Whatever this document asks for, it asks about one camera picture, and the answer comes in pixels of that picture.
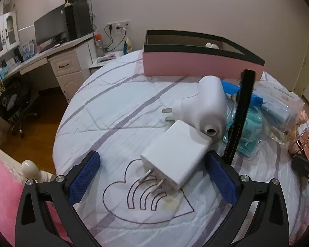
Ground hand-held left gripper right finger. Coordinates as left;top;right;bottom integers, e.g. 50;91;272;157
205;150;290;247

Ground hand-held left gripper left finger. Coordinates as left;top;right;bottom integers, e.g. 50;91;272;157
15;150;101;247

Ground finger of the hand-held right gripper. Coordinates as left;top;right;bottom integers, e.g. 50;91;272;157
291;155;309;180

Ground copper coloured jar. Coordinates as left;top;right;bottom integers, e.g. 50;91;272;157
290;129;309;160

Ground pink pig toy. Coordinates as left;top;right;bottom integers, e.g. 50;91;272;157
284;109;309;141

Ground white charger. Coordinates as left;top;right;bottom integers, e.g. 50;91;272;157
138;120;214;193

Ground clear floss packet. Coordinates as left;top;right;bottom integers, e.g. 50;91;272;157
252;81;305;144

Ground white plug-in device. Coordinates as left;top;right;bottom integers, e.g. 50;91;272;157
162;75;227;144

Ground black comb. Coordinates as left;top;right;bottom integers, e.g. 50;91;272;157
223;69;256;165

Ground pink storage box black rim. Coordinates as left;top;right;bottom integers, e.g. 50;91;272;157
143;29;266;83

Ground pink fleece blanket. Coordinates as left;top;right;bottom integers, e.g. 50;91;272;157
0;141;70;247

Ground black office chair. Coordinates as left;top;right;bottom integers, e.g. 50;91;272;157
0;77;39;138

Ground white drawer unit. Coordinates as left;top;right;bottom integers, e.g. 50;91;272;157
48;49;92;103

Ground white nightstand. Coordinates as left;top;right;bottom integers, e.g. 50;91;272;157
89;50;124;76

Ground small packet on nightstand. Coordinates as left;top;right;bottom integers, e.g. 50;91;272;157
96;54;117;63

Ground clear bottle orange cap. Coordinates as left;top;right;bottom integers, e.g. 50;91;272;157
95;33;106;57

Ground white desk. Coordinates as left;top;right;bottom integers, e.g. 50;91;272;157
0;32;98;103

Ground yellow blue snack bag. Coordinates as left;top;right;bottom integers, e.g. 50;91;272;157
123;37;133;54

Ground blue white boxes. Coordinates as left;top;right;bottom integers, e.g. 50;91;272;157
22;40;36;59

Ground black computer monitor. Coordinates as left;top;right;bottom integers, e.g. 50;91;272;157
34;4;69;47

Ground black computer tower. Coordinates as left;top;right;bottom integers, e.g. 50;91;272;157
64;2;93;41

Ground white glass-door cabinet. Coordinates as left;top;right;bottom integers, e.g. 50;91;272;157
0;12;20;54

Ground white bed post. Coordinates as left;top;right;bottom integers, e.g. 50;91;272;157
21;160;57;186

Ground black power cable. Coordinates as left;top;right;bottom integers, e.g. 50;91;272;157
103;24;129;53

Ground white wall outlet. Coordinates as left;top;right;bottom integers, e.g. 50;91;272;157
107;20;130;31

